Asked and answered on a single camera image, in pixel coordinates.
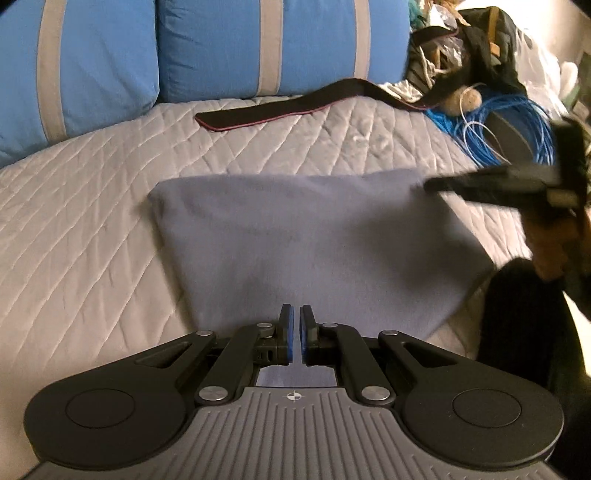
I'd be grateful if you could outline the person's right forearm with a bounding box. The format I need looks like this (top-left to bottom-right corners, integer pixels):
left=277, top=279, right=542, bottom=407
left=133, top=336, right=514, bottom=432
left=475, top=257, right=591, bottom=416

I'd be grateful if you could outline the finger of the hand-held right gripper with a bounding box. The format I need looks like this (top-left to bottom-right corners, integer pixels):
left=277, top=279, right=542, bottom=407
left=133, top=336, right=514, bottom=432
left=422, top=165, right=560, bottom=206

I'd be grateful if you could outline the black bag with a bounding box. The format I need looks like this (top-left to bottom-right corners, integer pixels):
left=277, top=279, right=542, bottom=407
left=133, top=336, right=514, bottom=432
left=406, top=7, right=527, bottom=112

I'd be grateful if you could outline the grey quilted bedspread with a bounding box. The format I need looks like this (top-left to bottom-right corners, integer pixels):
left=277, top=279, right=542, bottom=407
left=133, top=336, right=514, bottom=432
left=0, top=95, right=532, bottom=462

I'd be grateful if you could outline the white plastic bag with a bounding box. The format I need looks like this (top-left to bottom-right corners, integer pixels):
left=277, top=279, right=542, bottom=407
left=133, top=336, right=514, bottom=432
left=512, top=28, right=578, bottom=121

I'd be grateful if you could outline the black strap with red edge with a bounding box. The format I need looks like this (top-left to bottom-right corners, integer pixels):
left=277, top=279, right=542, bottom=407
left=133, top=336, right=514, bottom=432
left=194, top=78, right=444, bottom=132

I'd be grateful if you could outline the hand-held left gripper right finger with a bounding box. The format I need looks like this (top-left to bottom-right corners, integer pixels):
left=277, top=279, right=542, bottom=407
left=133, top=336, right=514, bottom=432
left=300, top=304, right=460, bottom=407

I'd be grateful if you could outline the white cable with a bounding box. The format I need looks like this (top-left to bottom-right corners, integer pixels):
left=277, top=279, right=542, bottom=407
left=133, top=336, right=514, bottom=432
left=459, top=83, right=513, bottom=164

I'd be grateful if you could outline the beige plush toy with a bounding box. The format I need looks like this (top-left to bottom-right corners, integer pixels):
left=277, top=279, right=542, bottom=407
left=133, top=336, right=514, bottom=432
left=443, top=85, right=484, bottom=116

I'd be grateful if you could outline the blue pillow with grey stripes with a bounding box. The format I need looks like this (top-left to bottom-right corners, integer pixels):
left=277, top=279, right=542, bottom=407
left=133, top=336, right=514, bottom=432
left=0, top=0, right=160, bottom=158
left=157, top=0, right=411, bottom=104

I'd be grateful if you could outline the grey fleece sweater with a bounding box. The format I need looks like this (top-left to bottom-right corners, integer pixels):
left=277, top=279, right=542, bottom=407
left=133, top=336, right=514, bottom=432
left=147, top=168, right=494, bottom=388

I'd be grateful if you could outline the person's right hand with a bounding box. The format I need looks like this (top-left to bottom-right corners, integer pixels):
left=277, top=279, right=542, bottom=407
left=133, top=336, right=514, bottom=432
left=523, top=204, right=591, bottom=281

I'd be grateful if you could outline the blue cable coil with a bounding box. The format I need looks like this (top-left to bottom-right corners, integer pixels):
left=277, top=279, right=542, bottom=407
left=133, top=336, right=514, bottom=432
left=425, top=90, right=555, bottom=167

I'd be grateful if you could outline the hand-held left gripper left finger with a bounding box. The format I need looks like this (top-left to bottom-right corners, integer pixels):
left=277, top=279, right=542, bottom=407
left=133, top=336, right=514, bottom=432
left=131, top=304, right=294, bottom=407

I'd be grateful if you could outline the white crumpled cloth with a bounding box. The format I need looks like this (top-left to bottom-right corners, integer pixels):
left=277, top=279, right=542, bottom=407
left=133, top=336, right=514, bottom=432
left=379, top=80, right=424, bottom=103

